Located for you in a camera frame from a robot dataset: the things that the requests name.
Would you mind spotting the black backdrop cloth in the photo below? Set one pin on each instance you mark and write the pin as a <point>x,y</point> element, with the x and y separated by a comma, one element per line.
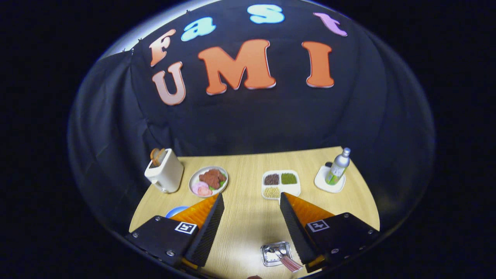
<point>252,116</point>

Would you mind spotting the cream plate with meat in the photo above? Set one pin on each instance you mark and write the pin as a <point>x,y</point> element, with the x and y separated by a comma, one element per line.
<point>193,180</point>

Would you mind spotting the brown steak piece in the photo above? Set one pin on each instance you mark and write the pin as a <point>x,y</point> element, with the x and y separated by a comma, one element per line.
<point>211,178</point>

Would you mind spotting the blue plate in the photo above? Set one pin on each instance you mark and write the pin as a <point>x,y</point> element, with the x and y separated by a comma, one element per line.
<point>176,211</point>

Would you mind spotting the silver bottle with green label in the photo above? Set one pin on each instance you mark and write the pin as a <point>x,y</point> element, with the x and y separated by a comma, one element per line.
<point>337,166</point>

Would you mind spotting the red ham slice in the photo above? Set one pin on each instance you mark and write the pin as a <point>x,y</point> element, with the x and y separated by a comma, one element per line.
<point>205,192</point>

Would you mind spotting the white coaster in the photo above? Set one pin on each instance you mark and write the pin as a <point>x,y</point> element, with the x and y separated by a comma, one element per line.
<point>321,182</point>

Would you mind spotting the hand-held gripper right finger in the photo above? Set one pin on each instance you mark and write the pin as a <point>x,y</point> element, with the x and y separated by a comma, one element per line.
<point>300,232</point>

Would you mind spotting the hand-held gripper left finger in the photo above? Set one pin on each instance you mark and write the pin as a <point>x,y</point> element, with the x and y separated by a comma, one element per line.
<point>205,232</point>

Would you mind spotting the pink ham slice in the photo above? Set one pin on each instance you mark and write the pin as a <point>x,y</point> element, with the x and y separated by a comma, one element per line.
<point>198,187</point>

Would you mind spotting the white toaster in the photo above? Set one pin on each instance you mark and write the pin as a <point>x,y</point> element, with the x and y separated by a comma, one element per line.
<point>168,174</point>

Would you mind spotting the white divided tray with beans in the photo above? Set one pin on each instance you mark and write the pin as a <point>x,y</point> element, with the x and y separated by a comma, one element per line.
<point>292,189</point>

